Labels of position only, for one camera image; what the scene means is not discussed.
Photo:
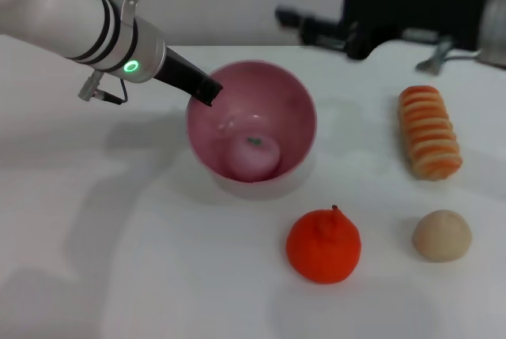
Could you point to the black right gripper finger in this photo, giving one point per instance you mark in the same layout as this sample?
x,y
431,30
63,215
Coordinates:
x,y
308,23

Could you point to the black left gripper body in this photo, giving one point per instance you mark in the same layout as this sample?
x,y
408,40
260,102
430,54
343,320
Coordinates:
x,y
178,72

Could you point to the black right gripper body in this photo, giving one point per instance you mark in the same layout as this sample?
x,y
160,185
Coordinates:
x,y
407,3

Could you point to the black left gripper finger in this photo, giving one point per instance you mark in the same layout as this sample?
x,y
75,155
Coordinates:
x,y
207,90

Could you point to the pink bowl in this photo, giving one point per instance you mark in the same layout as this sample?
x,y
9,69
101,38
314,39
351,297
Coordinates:
x,y
253,117

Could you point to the pink toy peach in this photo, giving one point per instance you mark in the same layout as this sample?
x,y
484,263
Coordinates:
x,y
253,157

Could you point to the orange striped bread roll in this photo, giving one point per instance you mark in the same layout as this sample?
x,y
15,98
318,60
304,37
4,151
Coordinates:
x,y
429,133

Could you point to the orange toy tangerine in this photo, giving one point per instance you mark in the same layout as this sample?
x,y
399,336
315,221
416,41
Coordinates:
x,y
322,250

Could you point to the beige round bun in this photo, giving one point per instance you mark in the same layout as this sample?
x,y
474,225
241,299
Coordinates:
x,y
442,236

